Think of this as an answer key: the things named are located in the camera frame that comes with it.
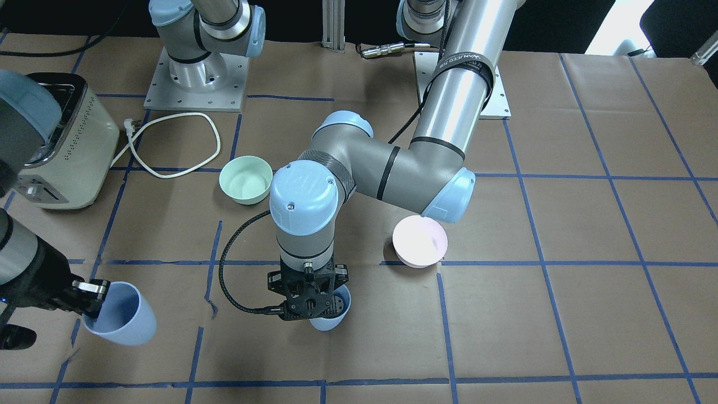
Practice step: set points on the blue cup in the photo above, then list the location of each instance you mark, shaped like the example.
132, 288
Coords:
125, 318
339, 308

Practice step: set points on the pink bowl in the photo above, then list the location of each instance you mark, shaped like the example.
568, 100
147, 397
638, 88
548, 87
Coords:
419, 242

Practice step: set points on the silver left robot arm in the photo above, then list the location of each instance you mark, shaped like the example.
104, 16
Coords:
344, 158

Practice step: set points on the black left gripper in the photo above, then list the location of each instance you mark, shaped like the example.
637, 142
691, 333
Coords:
275, 280

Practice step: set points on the green bowl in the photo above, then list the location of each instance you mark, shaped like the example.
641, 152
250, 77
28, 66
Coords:
246, 179

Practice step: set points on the cream toaster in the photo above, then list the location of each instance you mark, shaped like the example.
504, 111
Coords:
69, 171

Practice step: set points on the aluminium frame post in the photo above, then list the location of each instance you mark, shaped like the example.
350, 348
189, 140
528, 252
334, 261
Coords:
332, 16

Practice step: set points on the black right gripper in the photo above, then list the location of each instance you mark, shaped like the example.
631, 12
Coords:
46, 279

